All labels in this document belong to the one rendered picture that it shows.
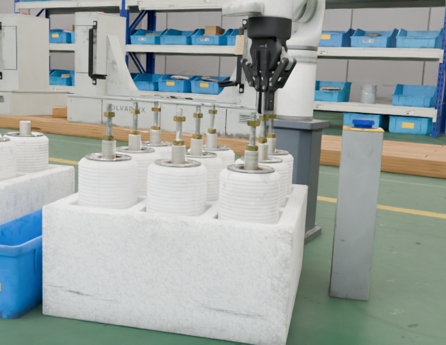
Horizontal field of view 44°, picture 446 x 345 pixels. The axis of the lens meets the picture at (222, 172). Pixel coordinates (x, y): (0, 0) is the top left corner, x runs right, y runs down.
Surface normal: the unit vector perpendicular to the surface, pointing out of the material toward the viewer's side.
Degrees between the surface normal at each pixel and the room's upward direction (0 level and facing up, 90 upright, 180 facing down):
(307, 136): 90
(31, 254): 92
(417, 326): 0
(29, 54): 90
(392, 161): 90
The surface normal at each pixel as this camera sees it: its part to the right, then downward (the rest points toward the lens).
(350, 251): -0.21, 0.14
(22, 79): 0.88, 0.11
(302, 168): 0.29, 0.17
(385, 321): 0.05, -0.99
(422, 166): -0.47, 0.11
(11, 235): 0.97, 0.05
